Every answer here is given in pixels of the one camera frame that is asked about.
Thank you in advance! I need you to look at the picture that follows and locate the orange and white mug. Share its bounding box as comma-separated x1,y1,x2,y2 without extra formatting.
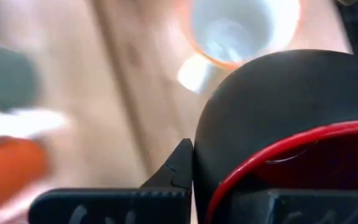
0,107,70,220

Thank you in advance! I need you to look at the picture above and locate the grey green mug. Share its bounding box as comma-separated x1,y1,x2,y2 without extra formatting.
0,39,42,111

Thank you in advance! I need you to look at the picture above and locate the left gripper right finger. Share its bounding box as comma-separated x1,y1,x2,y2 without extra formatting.
230,189,315,224

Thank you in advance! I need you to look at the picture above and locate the black mug red inside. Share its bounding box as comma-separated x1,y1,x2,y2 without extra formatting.
193,49,358,224

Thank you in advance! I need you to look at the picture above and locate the yellow white patterned mug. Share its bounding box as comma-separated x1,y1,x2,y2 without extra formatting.
174,0,304,94

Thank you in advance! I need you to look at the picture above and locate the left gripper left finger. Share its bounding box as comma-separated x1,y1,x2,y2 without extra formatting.
140,139,195,191

